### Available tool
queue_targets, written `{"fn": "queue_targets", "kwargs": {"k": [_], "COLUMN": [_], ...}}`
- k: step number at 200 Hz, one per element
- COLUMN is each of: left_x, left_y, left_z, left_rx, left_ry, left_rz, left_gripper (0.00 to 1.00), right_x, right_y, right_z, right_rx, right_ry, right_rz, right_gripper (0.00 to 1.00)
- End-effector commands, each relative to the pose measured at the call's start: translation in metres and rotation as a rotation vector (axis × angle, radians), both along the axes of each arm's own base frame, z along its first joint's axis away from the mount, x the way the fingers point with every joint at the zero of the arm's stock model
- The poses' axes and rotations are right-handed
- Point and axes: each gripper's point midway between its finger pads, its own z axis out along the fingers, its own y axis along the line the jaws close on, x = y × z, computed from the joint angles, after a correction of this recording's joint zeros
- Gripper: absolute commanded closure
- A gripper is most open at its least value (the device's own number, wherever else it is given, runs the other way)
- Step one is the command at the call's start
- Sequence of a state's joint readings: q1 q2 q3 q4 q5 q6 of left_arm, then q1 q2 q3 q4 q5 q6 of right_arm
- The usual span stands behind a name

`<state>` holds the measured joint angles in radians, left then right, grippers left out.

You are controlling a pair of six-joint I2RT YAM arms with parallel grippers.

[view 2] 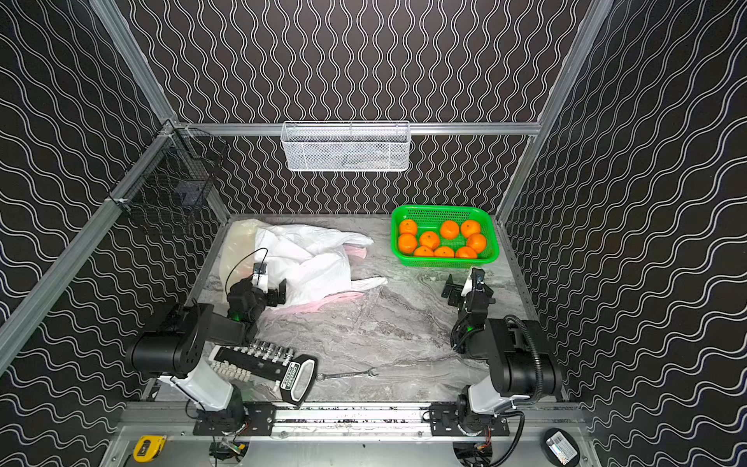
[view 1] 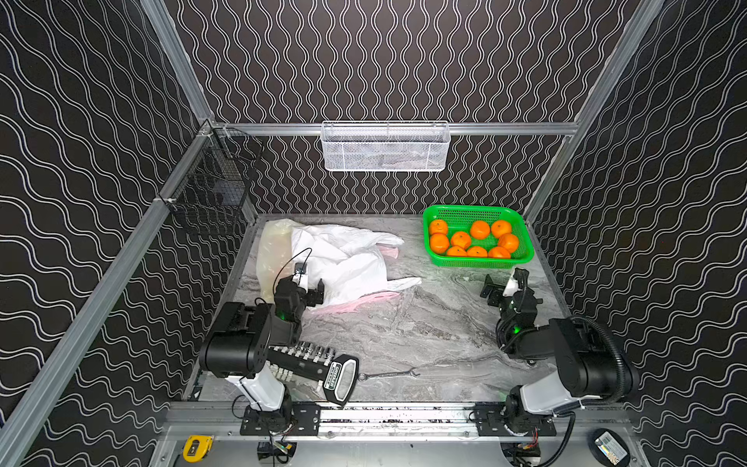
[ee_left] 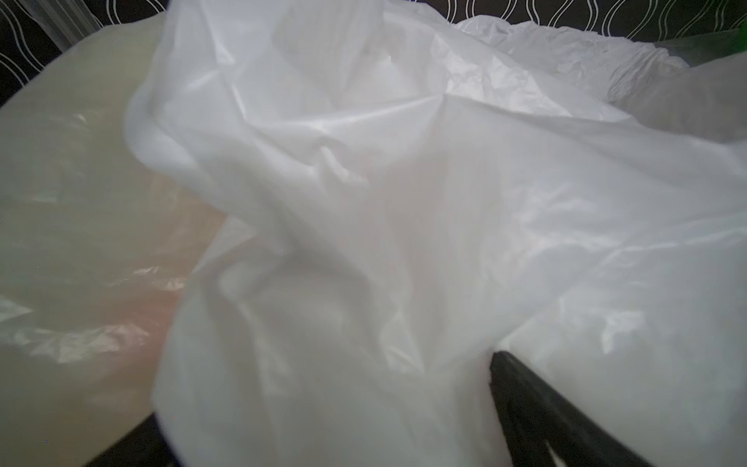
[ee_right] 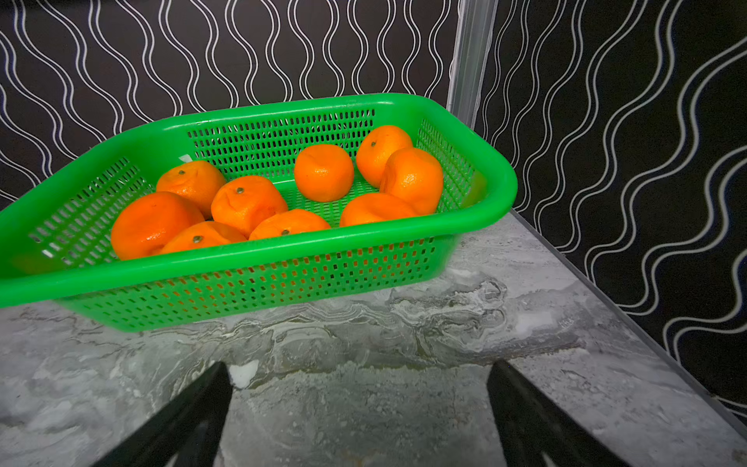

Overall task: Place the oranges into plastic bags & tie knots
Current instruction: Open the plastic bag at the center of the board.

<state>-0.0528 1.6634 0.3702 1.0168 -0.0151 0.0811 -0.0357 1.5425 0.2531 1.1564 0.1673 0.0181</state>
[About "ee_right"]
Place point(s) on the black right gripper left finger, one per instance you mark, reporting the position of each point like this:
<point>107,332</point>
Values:
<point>187,431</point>

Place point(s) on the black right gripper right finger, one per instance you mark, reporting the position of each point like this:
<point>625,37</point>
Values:
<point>534,431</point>

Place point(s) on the orange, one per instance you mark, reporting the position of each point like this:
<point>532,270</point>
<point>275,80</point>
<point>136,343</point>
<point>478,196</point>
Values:
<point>376,149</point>
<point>324,173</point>
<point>287,223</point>
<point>203,235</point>
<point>197,181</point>
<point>246,202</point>
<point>416,177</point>
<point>149,223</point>
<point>375,208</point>

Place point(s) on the green plastic basket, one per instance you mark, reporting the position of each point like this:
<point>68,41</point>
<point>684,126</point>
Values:
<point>55,240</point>

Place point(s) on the aluminium corner post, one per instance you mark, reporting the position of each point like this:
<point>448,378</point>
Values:
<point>475,22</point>

